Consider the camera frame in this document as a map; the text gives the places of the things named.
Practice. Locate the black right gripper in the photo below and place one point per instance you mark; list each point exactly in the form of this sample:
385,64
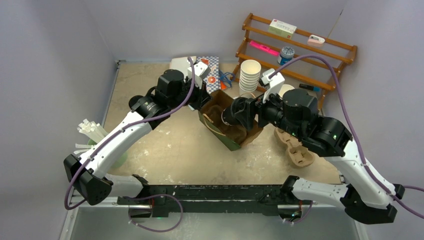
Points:
246,116

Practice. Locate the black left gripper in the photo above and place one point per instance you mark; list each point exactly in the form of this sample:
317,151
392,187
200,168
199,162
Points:
202,96

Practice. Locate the dark takeout coffee cup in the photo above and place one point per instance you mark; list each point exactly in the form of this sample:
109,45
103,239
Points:
228,116

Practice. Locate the brown pulp cup carrier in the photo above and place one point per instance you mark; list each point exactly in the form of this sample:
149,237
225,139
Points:
214,123

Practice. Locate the green paper bag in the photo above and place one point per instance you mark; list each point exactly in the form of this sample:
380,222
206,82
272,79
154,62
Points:
222,99

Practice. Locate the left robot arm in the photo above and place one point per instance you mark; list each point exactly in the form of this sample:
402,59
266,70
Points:
88,173

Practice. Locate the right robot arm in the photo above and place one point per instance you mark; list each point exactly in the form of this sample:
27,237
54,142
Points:
365,195

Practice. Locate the dark printed coffee cup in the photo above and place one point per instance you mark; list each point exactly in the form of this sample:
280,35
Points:
285,88

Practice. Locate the orange paper bag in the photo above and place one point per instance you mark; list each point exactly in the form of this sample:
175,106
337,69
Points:
223,85

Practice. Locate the blue checkered bakery bag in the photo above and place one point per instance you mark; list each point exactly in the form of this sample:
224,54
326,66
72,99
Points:
212,79

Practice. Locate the stack of white paper cups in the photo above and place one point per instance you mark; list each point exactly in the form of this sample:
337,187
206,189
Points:
250,71

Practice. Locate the pink highlighter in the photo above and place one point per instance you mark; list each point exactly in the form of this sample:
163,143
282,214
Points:
264,48

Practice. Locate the blue lidded jar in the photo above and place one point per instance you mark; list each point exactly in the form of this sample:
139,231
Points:
286,54

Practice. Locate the dark blue marker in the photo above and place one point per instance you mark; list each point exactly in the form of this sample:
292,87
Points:
309,87

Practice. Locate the green straw holder cup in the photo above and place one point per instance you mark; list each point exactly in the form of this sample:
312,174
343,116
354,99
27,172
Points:
119,162

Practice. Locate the wrapped white straws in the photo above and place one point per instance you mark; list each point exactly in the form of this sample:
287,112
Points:
94,131

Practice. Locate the white green box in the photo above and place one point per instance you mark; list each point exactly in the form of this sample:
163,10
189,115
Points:
282,29

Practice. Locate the pink white small case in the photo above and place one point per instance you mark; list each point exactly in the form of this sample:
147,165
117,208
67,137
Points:
316,41

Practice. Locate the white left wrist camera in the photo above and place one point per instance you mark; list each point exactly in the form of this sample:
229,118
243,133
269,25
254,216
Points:
201,71

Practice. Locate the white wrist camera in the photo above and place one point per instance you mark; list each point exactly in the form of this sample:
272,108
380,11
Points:
201,71
272,83

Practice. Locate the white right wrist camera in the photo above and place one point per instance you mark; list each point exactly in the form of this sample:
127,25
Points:
272,83

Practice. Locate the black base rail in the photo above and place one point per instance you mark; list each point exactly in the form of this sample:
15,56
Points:
265,199

